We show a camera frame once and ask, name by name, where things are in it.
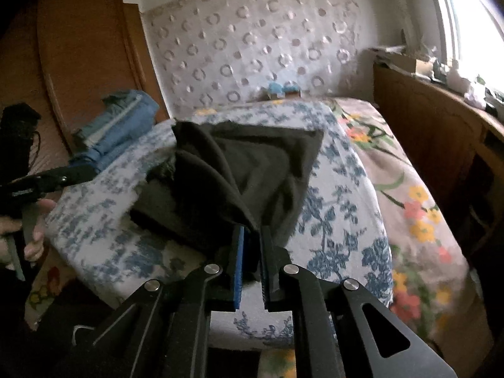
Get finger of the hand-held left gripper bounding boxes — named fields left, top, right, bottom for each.
left=24, top=164, right=97, bottom=195

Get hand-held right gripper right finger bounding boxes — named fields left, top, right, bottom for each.
left=261, top=225, right=457, bottom=378

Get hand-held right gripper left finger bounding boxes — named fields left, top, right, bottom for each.
left=41, top=224, right=247, bottom=378

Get black pants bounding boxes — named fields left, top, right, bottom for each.
left=129, top=120, right=324, bottom=253

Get person's left hand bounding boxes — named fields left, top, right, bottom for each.
left=0, top=199, right=57, bottom=269

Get folded dark blue jeans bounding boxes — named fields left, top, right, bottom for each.
left=69, top=124, right=132, bottom=171

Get bed with floral sheet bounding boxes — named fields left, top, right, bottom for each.
left=43, top=100, right=395, bottom=349

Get folded light blue jeans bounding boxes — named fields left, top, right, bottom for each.
left=101, top=90, right=160, bottom=136

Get wooden wardrobe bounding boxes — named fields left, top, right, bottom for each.
left=0, top=0, right=171, bottom=166

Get colourful flowered bedsheet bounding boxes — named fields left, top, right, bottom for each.
left=24, top=96, right=475, bottom=378

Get small light blue bundle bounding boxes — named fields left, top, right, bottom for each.
left=265, top=81, right=303, bottom=100

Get long wooden cabinet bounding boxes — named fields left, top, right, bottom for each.
left=372, top=63, right=504, bottom=270

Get white curtain with circles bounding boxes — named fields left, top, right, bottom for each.
left=141, top=0, right=365, bottom=114

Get cardboard box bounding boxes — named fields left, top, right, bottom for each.
left=384, top=53, right=420, bottom=75

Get window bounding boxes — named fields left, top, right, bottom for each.
left=427, top=0, right=504, bottom=85

